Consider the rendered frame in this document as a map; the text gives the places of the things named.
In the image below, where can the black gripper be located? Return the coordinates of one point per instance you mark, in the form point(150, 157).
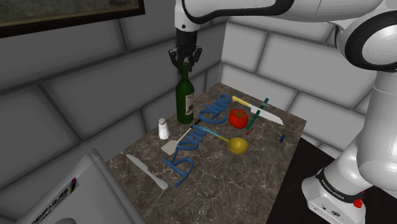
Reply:
point(187, 42)

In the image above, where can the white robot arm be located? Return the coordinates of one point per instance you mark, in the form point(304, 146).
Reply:
point(366, 155)

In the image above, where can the green wine bottle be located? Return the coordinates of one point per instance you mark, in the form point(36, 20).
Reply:
point(184, 105)

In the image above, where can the white salt shaker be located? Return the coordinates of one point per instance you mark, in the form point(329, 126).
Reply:
point(163, 130)

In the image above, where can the red tomato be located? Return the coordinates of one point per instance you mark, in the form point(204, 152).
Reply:
point(238, 119)

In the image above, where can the green stick-shaped tool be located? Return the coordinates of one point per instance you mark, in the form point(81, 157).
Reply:
point(255, 118)

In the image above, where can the small red stick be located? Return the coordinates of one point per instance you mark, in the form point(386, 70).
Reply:
point(249, 131)

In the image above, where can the blue script letter sign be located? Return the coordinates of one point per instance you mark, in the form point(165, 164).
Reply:
point(185, 161)

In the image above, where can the silver butter knife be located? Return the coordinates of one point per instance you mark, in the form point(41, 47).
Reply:
point(145, 171)

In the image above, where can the dark robot stand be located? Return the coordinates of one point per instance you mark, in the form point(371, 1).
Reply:
point(294, 192)

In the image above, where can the dark-framed wall picture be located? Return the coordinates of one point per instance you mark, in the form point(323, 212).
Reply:
point(62, 12)

